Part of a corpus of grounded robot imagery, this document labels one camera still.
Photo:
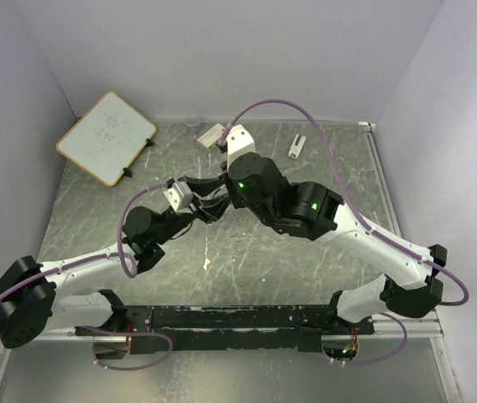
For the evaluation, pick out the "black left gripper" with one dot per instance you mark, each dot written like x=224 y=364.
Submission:
x=212 y=209

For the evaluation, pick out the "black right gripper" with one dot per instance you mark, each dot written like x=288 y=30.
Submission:
x=232 y=191

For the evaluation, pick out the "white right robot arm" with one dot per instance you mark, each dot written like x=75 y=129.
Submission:
x=407 y=286

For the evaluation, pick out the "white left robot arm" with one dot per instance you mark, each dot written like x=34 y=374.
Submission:
x=39 y=297

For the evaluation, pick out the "white plastic clip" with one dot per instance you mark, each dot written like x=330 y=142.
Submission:
x=297 y=146

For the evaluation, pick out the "white cardboard box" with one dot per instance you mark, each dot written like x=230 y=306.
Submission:
x=209 y=139

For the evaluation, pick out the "clear plastic cup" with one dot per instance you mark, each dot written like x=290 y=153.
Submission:
x=193 y=124

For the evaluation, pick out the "small framed whiteboard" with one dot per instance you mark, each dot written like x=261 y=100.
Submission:
x=107 y=139

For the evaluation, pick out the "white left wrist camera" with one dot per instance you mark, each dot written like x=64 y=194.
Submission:
x=179 y=196

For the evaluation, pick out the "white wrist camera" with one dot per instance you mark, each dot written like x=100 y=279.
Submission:
x=235 y=141
x=179 y=196

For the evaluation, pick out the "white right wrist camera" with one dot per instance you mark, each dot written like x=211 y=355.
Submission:
x=235 y=141

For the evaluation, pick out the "white corner bracket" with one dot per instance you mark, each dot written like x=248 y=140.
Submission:
x=368 y=125

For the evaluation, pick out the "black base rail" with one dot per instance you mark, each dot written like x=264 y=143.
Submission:
x=218 y=328

